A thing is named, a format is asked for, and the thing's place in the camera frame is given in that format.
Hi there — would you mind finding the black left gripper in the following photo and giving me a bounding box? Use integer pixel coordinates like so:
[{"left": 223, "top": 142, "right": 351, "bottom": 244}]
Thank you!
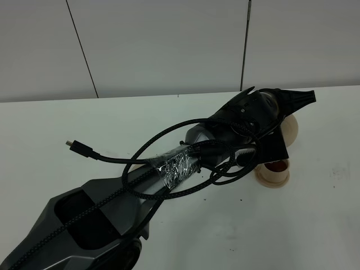
[{"left": 209, "top": 88, "right": 316, "bottom": 138}]

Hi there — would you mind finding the beige ceramic teapot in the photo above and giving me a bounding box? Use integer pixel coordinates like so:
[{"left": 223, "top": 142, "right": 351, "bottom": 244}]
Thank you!
[{"left": 281, "top": 114, "right": 299, "bottom": 147}]

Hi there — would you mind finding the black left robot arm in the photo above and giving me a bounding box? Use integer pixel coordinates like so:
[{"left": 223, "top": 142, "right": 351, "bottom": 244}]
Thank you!
[{"left": 1, "top": 88, "right": 316, "bottom": 269}]

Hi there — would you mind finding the beige round teapot saucer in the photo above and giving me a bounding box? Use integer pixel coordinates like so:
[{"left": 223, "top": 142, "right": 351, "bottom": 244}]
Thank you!
[{"left": 122, "top": 165, "right": 211, "bottom": 201}]

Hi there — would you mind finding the near beige teacup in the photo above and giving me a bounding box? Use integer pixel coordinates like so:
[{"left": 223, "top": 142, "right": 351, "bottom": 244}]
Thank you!
[{"left": 259, "top": 159, "right": 289, "bottom": 183}]

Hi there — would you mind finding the near beige cup saucer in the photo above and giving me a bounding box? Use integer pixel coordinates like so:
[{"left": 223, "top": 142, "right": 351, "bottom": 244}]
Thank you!
[{"left": 255, "top": 167, "right": 290, "bottom": 188}]

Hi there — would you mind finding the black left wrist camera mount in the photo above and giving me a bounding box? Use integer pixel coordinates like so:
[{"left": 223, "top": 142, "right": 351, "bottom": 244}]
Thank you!
[{"left": 258, "top": 127, "right": 289, "bottom": 164}]

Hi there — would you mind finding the black braided cable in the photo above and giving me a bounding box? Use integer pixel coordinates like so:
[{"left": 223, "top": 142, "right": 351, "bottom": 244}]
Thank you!
[{"left": 0, "top": 116, "right": 268, "bottom": 270}]

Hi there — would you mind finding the loose black plug cable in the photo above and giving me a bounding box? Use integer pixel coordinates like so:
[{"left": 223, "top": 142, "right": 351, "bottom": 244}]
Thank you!
[{"left": 66, "top": 139, "right": 234, "bottom": 165}]

